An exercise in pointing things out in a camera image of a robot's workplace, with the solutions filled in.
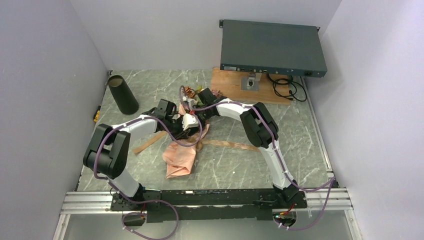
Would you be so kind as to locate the black cylindrical vase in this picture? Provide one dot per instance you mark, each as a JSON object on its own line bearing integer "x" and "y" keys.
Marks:
{"x": 122, "y": 94}

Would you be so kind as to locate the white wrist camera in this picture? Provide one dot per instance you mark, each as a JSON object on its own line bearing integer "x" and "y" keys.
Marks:
{"x": 189, "y": 121}
{"x": 192, "y": 102}

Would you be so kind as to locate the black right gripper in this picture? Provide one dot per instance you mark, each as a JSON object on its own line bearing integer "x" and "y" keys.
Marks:
{"x": 202, "y": 124}

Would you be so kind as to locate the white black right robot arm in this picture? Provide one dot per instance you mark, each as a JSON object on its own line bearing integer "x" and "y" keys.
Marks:
{"x": 262, "y": 132}

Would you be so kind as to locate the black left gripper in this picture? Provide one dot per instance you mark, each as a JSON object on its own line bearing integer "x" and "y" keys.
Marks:
{"x": 181, "y": 134}

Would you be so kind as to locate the black mounting base plate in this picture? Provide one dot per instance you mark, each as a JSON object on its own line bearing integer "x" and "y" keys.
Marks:
{"x": 210, "y": 204}

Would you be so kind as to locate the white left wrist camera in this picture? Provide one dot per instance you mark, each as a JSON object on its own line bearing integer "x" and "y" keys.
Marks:
{"x": 189, "y": 121}

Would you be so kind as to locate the brown ribbon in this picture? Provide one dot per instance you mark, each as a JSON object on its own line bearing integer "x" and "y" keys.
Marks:
{"x": 232, "y": 144}

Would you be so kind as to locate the dark grey network switch box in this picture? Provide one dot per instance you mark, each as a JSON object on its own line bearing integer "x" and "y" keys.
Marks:
{"x": 271, "y": 48}

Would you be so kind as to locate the metal stand bracket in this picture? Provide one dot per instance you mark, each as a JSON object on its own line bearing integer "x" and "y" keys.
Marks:
{"x": 251, "y": 81}

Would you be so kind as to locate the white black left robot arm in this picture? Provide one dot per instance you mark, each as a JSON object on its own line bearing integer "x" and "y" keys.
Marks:
{"x": 107, "y": 152}

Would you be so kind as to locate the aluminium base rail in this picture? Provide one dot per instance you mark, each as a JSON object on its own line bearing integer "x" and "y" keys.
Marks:
{"x": 99, "y": 202}

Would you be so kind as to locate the wooden board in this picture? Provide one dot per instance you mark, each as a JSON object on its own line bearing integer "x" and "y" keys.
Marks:
{"x": 229, "y": 83}

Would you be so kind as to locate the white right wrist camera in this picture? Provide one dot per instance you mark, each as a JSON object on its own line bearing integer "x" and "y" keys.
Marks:
{"x": 192, "y": 102}

